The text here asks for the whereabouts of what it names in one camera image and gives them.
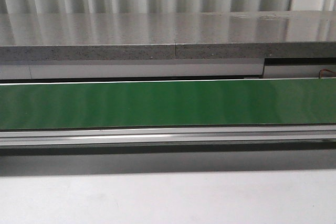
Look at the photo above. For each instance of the white conveyor rear side panel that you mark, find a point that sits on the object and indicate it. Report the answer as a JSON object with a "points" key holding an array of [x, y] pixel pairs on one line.
{"points": [[178, 68]]}

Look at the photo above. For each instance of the green conveyor belt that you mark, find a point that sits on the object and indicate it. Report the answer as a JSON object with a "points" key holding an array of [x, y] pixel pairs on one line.
{"points": [[167, 103]]}

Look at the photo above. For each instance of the grey stone counter slab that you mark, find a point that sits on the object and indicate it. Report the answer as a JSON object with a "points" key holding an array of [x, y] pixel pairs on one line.
{"points": [[242, 35]]}

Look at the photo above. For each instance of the aluminium conveyor front rail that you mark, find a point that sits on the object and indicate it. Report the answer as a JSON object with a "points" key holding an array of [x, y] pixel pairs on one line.
{"points": [[170, 135]]}

